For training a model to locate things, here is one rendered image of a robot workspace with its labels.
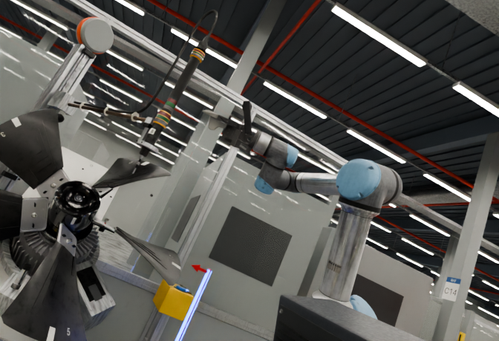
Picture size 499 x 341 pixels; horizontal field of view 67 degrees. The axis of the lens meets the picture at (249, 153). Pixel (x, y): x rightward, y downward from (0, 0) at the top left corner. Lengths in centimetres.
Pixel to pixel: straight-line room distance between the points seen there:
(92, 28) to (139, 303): 126
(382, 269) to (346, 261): 411
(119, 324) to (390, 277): 392
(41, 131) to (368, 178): 95
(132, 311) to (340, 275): 114
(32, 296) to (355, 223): 79
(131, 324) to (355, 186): 130
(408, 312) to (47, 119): 489
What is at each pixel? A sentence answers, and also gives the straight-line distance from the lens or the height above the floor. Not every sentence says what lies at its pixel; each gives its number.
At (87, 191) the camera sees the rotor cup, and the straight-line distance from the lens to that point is 115.
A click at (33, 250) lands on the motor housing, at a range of 121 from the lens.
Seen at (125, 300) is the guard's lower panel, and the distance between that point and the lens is 193.
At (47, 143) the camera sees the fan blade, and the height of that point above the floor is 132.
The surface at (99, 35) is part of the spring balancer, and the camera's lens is 188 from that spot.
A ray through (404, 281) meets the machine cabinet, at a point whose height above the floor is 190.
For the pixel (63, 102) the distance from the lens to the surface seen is 168.
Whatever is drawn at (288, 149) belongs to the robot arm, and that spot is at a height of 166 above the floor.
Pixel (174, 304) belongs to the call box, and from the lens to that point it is 146.
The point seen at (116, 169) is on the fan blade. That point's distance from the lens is 137.
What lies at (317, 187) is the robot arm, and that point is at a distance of 132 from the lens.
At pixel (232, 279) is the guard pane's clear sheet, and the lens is 204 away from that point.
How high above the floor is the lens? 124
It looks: 16 degrees up
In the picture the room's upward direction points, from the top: 25 degrees clockwise
